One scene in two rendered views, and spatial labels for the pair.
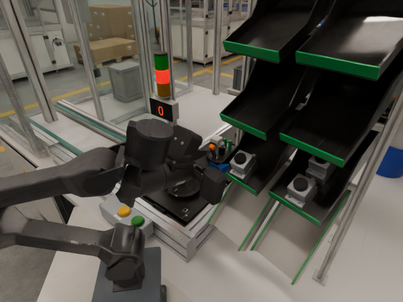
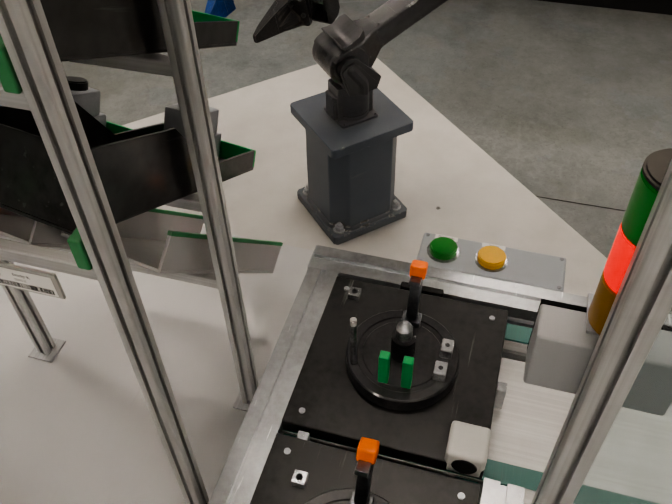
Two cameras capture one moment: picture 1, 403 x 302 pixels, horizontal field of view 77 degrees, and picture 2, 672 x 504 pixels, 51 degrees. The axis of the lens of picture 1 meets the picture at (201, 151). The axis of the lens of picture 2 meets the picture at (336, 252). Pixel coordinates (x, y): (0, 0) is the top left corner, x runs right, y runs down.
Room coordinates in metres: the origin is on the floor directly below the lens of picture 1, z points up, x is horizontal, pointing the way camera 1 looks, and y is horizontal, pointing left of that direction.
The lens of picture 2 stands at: (1.18, -0.19, 1.71)
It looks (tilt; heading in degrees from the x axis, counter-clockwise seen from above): 46 degrees down; 159
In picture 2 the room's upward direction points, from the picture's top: 2 degrees counter-clockwise
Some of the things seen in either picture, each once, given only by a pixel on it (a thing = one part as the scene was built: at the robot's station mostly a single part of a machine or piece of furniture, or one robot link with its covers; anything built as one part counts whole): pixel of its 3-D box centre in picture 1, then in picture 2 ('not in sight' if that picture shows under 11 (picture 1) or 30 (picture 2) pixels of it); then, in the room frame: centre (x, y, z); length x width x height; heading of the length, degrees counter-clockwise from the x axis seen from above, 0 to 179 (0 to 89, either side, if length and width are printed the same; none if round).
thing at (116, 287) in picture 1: (127, 269); (349, 96); (0.33, 0.17, 1.09); 0.07 x 0.07 x 0.06; 7
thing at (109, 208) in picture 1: (125, 217); (488, 273); (0.61, 0.27, 0.93); 0.21 x 0.07 x 0.06; 52
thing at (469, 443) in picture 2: not in sight; (467, 449); (0.87, 0.08, 0.97); 0.05 x 0.05 x 0.04; 52
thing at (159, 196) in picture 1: (183, 189); (401, 366); (0.73, 0.07, 0.96); 0.24 x 0.24 x 0.02; 52
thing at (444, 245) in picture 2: (137, 222); (443, 250); (0.57, 0.21, 0.96); 0.04 x 0.04 x 0.02
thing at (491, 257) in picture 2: (124, 211); (491, 259); (0.61, 0.27, 0.96); 0.04 x 0.04 x 0.02
